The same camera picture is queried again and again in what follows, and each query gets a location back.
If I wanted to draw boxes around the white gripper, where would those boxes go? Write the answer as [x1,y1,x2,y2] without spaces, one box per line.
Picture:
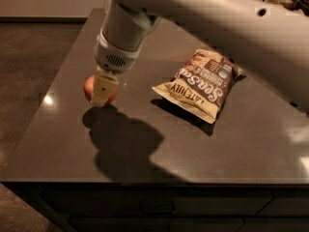
[91,28,142,107]

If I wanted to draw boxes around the red apple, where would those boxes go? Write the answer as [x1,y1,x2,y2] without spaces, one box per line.
[83,75,118,107]

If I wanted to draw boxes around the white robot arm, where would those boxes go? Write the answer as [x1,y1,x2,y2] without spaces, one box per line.
[95,0,309,112]

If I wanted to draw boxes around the brown yellow chip bag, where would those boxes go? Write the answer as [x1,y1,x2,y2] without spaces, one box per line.
[153,49,242,124]

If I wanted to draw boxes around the dark cabinet drawers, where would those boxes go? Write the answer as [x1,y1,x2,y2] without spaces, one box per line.
[5,182,309,232]

